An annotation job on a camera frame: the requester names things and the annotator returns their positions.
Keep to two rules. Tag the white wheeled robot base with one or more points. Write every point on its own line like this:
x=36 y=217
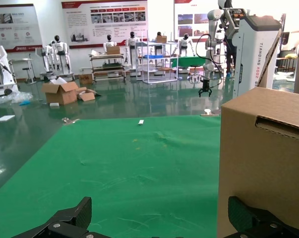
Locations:
x=0 y=74

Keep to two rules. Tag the person in dark clothes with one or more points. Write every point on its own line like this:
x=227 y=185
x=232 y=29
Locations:
x=231 y=57

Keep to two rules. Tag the small white foam block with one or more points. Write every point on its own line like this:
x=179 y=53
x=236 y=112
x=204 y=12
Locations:
x=54 y=104

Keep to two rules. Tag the small white tag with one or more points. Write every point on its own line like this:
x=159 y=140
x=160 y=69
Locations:
x=141 y=122

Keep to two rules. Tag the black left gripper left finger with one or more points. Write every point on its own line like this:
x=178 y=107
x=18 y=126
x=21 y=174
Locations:
x=65 y=223

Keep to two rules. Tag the white foam board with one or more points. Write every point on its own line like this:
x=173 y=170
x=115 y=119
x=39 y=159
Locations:
x=5 y=119

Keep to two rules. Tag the small white table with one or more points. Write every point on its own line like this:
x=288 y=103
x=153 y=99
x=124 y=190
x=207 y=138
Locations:
x=21 y=59

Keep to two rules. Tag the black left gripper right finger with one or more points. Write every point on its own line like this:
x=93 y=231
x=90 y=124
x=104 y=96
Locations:
x=253 y=223

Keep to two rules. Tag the large open cardboard carton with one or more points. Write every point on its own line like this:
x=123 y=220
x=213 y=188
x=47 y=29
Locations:
x=62 y=95

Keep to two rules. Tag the clear plastic wrap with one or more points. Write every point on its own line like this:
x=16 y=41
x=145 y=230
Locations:
x=10 y=98

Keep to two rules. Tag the closed cardboard box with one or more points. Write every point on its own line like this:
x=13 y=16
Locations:
x=161 y=39
x=113 y=50

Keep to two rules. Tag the blue plastic scrap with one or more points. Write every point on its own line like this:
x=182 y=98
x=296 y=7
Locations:
x=24 y=102

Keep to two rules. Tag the wide wall poster red header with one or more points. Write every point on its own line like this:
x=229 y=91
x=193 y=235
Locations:
x=104 y=24

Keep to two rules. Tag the red stool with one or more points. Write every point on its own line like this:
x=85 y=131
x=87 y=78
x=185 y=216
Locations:
x=195 y=66

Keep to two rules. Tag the wall poster with dark photos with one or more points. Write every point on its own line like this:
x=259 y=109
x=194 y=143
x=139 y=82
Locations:
x=189 y=24

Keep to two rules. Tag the green covered table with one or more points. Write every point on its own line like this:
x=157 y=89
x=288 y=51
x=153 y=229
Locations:
x=189 y=60

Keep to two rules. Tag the black cobot claw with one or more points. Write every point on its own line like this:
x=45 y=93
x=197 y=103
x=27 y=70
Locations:
x=205 y=88

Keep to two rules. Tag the wall poster with icons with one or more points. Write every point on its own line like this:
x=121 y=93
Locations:
x=15 y=24

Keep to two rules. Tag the white Tianqing machine tower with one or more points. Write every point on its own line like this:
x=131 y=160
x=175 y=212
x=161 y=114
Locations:
x=253 y=49

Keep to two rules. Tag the white shelf frame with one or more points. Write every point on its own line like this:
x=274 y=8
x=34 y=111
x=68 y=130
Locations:
x=149 y=43

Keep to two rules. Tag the metal table clamp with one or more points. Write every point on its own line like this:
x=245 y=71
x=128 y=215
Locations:
x=208 y=112
x=70 y=121

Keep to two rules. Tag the blue plastic tray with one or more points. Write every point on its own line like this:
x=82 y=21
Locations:
x=153 y=56

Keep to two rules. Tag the small printed cardboard carton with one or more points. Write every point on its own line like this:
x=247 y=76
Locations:
x=85 y=79

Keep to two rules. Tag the metal workshop cart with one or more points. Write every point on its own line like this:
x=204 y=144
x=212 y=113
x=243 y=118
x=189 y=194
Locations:
x=107 y=56

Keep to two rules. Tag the white humanoid robot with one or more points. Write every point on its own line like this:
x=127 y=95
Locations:
x=110 y=44
x=184 y=44
x=132 y=47
x=60 y=47
x=159 y=34
x=48 y=53

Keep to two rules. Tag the black stool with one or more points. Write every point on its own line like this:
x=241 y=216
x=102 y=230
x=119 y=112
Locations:
x=27 y=70

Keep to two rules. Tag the green table cloth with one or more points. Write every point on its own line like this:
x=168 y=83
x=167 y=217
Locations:
x=127 y=173

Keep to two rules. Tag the brown cardboard mailer box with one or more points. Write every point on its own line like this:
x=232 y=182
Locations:
x=263 y=161

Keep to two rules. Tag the small open cardboard carton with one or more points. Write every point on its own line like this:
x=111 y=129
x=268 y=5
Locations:
x=87 y=96

